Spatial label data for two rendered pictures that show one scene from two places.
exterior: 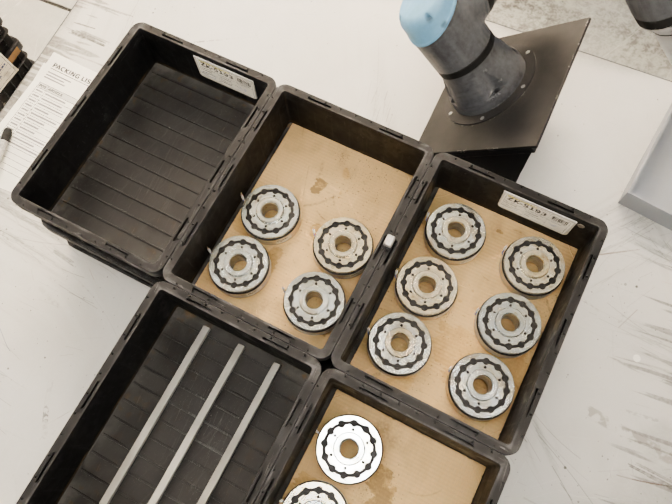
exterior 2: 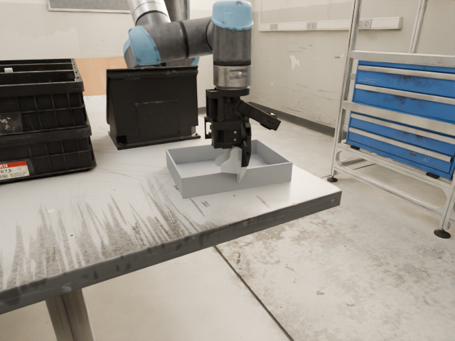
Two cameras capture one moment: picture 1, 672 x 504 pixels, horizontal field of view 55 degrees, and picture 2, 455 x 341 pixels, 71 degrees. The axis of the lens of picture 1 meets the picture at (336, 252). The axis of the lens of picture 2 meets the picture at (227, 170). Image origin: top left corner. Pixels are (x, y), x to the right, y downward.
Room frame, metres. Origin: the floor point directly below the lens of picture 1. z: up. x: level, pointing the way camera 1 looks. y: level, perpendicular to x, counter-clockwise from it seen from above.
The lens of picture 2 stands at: (-0.14, -1.13, 1.03)
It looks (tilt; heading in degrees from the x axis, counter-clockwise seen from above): 23 degrees down; 32
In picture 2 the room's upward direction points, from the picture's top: straight up
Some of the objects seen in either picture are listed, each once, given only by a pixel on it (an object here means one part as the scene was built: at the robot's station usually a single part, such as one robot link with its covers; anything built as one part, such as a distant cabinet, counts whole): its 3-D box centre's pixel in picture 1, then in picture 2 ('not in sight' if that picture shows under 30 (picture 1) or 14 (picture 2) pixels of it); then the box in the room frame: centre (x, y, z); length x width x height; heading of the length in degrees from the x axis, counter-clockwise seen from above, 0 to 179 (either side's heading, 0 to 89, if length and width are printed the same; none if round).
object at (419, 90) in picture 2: not in sight; (399, 114); (1.97, -1.00, 0.60); 0.72 x 0.03 x 0.56; 60
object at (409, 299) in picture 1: (426, 285); not in sight; (0.28, -0.14, 0.86); 0.10 x 0.10 x 0.01
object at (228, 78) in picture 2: not in sight; (232, 77); (0.42, -0.79, 0.95); 0.08 x 0.08 x 0.05
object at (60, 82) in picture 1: (50, 127); not in sight; (0.76, 0.58, 0.70); 0.33 x 0.23 x 0.01; 150
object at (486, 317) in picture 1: (509, 323); not in sight; (0.21, -0.27, 0.86); 0.10 x 0.10 x 0.01
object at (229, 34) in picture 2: not in sight; (231, 34); (0.43, -0.79, 1.03); 0.09 x 0.08 x 0.11; 51
